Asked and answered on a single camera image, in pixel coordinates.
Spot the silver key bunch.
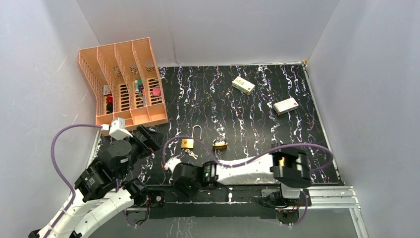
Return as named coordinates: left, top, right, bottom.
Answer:
left=185, top=149, right=198, bottom=160

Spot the brass padlock long shackle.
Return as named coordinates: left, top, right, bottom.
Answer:
left=181, top=125, right=202, bottom=150

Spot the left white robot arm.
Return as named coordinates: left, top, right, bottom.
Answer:
left=28, top=121, right=164, bottom=238

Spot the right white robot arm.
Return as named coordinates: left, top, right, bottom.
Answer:
left=163, top=144, right=312, bottom=207

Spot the red black item in organizer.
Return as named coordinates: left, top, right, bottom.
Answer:
left=105, top=96, right=113, bottom=114

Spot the pink eraser in organizer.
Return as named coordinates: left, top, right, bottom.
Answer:
left=152, top=87, right=161, bottom=97

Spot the orange plastic file organizer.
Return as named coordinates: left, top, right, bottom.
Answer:
left=78, top=38, right=169, bottom=130

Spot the white green small box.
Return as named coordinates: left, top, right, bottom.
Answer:
left=231, top=76, right=255, bottom=95

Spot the white red small box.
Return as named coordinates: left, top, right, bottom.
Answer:
left=273, top=97, right=299, bottom=115

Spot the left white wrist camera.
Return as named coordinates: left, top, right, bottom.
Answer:
left=100, top=118, right=133, bottom=140

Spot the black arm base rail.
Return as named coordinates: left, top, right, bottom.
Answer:
left=65, top=183, right=362, bottom=227

